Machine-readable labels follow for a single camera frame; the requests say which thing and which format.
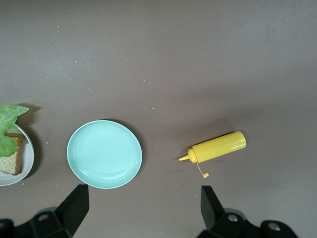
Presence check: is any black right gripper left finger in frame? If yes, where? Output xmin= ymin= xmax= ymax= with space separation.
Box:
xmin=0 ymin=184 xmax=90 ymax=238

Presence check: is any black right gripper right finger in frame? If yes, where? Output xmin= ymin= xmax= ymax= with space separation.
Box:
xmin=197 ymin=185 xmax=300 ymax=238

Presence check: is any brown bread slice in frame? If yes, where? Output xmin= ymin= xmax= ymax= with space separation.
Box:
xmin=0 ymin=132 xmax=25 ymax=176

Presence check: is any yellow mustard squeeze bottle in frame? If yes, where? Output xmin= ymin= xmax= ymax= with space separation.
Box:
xmin=178 ymin=130 xmax=247 ymax=179

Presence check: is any green lettuce leaf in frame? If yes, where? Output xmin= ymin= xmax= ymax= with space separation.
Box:
xmin=0 ymin=104 xmax=30 ymax=158

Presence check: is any beige plate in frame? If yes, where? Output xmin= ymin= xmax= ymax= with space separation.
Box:
xmin=0 ymin=123 xmax=35 ymax=187

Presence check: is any mint green plate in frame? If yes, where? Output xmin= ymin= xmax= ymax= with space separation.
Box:
xmin=66 ymin=119 xmax=143 ymax=190

